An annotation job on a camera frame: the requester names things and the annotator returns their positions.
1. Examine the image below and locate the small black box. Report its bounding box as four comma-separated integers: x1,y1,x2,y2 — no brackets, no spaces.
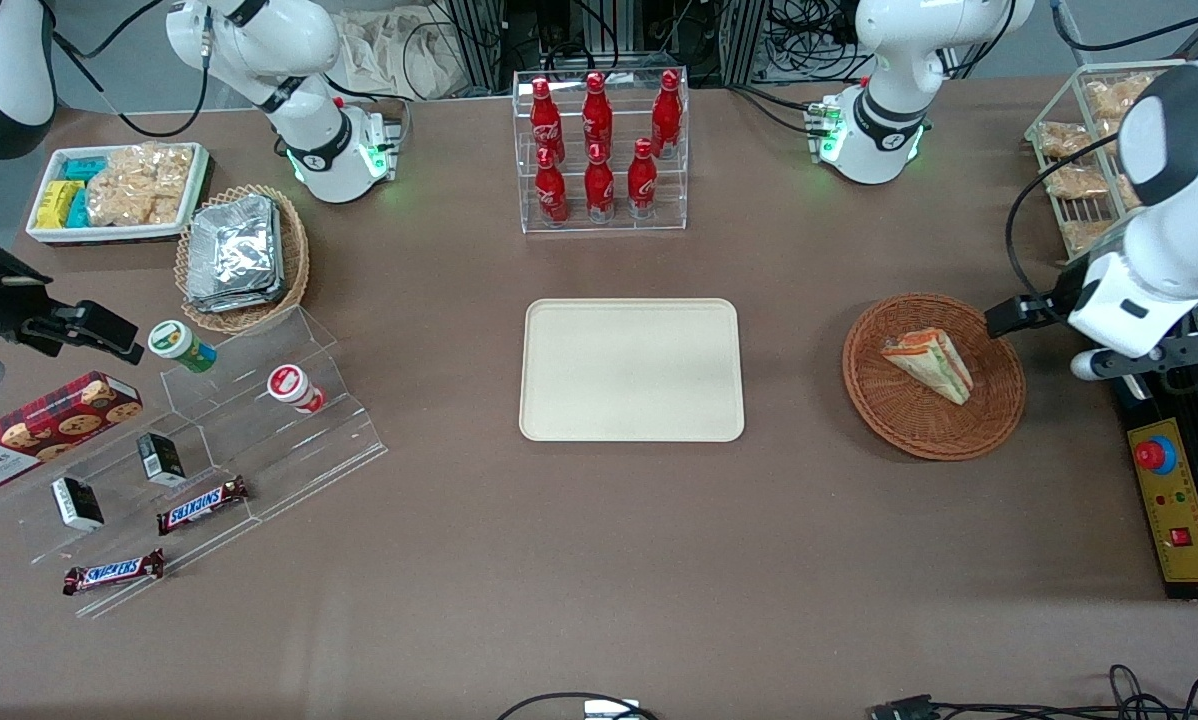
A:
137,432,187,487
51,476,106,532

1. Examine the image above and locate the black cable with white plug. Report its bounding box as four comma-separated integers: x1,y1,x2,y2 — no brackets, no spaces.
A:
497,692,660,720

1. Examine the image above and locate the red cola bottle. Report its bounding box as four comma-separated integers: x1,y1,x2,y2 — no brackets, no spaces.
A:
582,71,614,161
530,77,564,166
627,138,658,220
535,147,568,225
584,142,616,223
652,69,684,161

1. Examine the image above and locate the green lid snack cup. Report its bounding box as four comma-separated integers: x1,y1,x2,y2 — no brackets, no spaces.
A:
148,320,218,374

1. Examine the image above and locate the clear acrylic stepped stand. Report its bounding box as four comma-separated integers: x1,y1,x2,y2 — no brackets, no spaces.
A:
0,305,390,619

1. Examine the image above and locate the yellow snack pack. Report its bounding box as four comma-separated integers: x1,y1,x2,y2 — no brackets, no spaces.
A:
35,180,82,229

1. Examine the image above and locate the Snickers chocolate bar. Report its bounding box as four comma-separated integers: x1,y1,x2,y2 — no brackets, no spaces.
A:
156,476,251,536
62,548,167,597

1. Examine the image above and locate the red Walkers cookie box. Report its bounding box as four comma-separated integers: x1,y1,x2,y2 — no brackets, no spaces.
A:
0,371,145,494

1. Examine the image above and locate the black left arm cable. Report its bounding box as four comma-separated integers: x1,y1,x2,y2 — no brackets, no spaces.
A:
1005,130,1125,306

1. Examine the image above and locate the beige plastic tray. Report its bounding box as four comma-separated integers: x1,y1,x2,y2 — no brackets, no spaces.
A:
519,298,746,443

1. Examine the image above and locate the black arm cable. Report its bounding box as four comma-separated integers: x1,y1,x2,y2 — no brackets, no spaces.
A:
47,0,212,139
1005,130,1125,306

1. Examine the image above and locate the beige cloth bag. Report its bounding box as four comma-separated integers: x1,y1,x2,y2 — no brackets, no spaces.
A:
331,8,465,101

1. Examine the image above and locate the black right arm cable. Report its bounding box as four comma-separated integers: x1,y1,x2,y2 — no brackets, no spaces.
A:
47,0,212,139

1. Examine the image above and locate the light oval wicker basket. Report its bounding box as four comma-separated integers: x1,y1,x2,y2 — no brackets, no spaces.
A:
175,184,311,335

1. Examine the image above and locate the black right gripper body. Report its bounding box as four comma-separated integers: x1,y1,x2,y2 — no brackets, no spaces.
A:
0,218,146,363

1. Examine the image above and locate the white rectangular snack tray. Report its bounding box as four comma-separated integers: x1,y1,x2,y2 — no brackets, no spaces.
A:
25,142,210,245

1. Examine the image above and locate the clear acrylic bottle rack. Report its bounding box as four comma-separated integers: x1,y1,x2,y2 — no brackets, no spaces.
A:
512,68,690,235

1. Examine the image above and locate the brown round wicker basket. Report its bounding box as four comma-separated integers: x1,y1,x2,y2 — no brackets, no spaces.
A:
842,292,1027,462

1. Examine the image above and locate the black connector with cables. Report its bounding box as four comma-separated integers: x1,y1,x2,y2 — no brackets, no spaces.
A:
867,664,1198,720

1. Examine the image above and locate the black aluminium frame rack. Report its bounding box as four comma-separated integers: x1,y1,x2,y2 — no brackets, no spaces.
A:
444,0,770,89

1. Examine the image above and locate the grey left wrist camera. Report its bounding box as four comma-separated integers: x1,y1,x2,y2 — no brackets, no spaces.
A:
1071,330,1198,385

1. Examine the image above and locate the yellow control panel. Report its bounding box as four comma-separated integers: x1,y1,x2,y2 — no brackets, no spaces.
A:
1127,418,1198,584

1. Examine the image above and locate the triangle sandwich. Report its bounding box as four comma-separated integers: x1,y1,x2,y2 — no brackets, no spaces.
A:
881,328,974,406

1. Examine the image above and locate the clear bag of crackers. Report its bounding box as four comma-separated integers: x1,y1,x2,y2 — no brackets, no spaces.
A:
86,143,196,227

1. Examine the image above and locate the silver foil pack stack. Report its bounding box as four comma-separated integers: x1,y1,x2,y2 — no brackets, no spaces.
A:
186,194,286,314

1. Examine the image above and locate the cream wire basket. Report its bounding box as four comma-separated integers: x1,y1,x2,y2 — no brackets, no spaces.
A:
1024,60,1192,264

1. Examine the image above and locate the black cable bundle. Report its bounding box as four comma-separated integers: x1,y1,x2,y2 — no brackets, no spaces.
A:
759,0,875,83

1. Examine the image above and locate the red lid snack cup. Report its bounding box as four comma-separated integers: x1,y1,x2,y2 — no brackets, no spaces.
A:
266,364,326,414

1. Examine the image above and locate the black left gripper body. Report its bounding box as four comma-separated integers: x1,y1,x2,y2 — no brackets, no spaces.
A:
984,285,1070,338

